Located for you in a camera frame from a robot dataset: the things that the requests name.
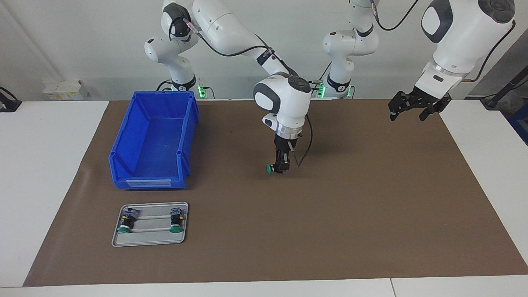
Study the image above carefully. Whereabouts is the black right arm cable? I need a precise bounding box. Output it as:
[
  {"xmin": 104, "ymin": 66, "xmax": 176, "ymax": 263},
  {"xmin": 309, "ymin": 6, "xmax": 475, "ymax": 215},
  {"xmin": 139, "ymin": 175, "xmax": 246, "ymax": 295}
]
[{"xmin": 168, "ymin": 16, "xmax": 314, "ymax": 167}]

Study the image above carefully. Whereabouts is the grey metal tray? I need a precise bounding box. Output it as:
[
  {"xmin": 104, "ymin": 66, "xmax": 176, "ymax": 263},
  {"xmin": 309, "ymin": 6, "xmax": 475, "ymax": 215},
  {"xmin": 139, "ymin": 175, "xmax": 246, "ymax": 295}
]
[{"xmin": 111, "ymin": 202, "xmax": 189, "ymax": 248}]

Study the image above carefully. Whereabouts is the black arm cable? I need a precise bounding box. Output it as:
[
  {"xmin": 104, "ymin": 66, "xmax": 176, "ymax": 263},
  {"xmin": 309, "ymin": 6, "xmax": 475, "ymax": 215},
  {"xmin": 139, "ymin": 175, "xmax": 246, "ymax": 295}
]
[
  {"xmin": 371, "ymin": 0, "xmax": 517, "ymax": 82},
  {"xmin": 168, "ymin": 16, "xmax": 314, "ymax": 167}
]

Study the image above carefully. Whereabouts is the green lit base connector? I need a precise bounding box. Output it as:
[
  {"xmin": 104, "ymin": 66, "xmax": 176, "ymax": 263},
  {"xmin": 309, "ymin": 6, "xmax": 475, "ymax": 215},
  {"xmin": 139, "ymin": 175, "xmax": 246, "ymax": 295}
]
[
  {"xmin": 311, "ymin": 80, "xmax": 328, "ymax": 99},
  {"xmin": 197, "ymin": 78, "xmax": 215, "ymax": 99}
]

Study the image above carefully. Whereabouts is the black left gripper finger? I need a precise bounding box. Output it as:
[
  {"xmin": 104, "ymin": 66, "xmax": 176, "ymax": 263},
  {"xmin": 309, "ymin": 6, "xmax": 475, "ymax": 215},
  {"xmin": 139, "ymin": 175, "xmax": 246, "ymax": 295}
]
[
  {"xmin": 388, "ymin": 92, "xmax": 413, "ymax": 121},
  {"xmin": 419, "ymin": 101, "xmax": 443, "ymax": 121}
]

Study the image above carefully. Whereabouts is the black stand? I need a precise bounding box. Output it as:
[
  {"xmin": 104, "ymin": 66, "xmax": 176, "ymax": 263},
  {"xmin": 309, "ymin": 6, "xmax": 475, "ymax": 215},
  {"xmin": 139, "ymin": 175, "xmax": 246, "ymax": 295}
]
[{"xmin": 481, "ymin": 66, "xmax": 528, "ymax": 110}]

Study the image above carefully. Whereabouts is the brown table mat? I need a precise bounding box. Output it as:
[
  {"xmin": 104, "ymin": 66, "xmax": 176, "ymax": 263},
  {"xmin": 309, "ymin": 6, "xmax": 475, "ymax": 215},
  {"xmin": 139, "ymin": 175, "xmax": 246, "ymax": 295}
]
[{"xmin": 23, "ymin": 98, "xmax": 528, "ymax": 287}]

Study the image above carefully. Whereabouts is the blue plastic storage bin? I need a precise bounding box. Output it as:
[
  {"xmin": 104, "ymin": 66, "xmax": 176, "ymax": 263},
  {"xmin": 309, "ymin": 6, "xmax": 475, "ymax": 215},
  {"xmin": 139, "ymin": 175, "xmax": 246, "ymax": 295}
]
[{"xmin": 108, "ymin": 91, "xmax": 200, "ymax": 190}]

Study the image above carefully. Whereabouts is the blue crate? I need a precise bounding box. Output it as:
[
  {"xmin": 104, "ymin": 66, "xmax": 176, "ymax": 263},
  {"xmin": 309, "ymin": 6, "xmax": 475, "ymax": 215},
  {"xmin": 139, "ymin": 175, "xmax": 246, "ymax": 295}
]
[{"xmin": 508, "ymin": 103, "xmax": 528, "ymax": 146}]

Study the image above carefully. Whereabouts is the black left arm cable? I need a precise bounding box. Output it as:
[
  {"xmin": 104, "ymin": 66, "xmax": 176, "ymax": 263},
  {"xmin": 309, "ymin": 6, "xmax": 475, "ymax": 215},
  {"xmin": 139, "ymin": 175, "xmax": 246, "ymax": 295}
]
[{"xmin": 371, "ymin": 0, "xmax": 517, "ymax": 82}]

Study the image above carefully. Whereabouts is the black table clamp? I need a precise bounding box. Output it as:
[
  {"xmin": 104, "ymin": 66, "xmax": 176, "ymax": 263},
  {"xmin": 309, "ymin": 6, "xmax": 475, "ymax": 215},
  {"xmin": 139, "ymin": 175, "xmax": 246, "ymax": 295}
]
[{"xmin": 0, "ymin": 87, "xmax": 22, "ymax": 113}]

